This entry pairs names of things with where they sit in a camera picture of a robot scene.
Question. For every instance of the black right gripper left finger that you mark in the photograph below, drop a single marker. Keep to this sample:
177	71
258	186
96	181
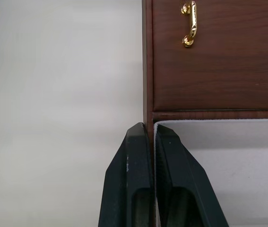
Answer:
124	179

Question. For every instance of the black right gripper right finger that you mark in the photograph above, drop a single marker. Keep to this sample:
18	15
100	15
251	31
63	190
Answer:
181	175

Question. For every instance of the brown white-lined jewelry tray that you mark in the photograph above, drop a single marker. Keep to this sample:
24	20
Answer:
230	146

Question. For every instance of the brown wooden jewelry box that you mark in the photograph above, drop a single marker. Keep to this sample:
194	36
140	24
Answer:
218	71

